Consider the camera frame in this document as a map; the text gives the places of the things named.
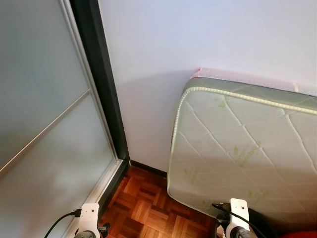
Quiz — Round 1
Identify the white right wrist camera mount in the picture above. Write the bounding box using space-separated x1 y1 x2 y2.
229 198 250 229

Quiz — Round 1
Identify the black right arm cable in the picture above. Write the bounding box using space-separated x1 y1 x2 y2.
212 202 268 238

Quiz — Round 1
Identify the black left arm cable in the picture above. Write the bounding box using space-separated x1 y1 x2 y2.
44 209 82 238

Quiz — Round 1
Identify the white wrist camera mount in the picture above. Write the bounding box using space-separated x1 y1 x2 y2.
78 203 101 234
229 198 250 229

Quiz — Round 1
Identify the white quilted mattress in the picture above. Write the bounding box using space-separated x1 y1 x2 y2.
167 77 317 238

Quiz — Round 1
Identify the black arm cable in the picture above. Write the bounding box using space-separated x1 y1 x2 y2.
44 209 82 238
212 202 268 238

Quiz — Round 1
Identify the frosted glass sliding door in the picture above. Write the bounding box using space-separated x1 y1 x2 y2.
0 0 124 238

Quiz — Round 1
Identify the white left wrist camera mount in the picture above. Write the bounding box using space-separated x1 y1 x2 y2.
78 203 101 234

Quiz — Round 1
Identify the black door frame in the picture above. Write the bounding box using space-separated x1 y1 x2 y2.
69 0 131 221

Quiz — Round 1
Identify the dark skirting board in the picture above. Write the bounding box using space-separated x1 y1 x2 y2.
130 160 168 178

